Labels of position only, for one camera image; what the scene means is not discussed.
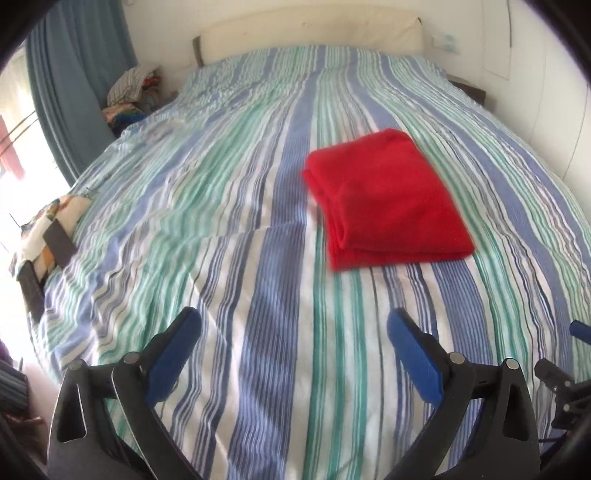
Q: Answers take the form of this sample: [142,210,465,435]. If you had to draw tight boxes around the red knit sweater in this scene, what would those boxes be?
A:
[301,129,475,271]

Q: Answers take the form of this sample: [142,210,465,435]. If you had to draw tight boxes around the pile of clothes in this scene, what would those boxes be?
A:
[102,64,178,138]

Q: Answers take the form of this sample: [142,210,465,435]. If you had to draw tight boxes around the dark bedside table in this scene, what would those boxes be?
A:
[447,74,487,106]

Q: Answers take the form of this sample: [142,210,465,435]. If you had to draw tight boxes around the striped blue green bedspread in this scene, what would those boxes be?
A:
[31,46,590,479]

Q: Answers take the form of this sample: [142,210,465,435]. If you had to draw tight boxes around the cream padded headboard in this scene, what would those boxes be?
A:
[192,5,424,67]

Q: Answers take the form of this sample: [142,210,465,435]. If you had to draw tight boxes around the blue curtain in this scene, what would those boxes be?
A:
[25,0,136,185]

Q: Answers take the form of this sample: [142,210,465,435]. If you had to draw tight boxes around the white wall panel door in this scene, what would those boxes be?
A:
[482,0,512,80]

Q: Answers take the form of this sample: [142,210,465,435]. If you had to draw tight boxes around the white wall socket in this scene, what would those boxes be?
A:
[431,34,459,55]

